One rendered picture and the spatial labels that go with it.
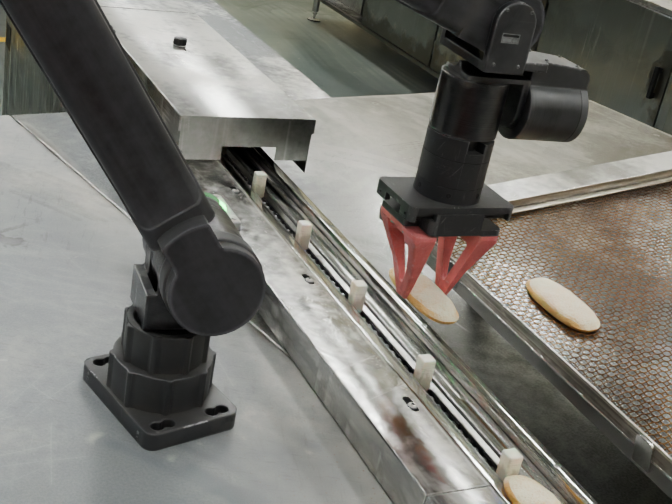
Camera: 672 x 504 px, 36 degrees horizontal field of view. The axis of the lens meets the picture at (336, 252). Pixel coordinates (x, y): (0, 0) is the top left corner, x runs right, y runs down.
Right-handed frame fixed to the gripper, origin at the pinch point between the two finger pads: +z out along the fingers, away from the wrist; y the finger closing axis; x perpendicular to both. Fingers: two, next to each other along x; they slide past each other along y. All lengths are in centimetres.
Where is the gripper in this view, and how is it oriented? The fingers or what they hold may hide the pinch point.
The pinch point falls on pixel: (423, 286)
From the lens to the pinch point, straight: 92.6
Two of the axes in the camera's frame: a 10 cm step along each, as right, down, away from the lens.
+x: -4.1, -4.5, 7.9
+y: 8.9, -0.2, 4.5
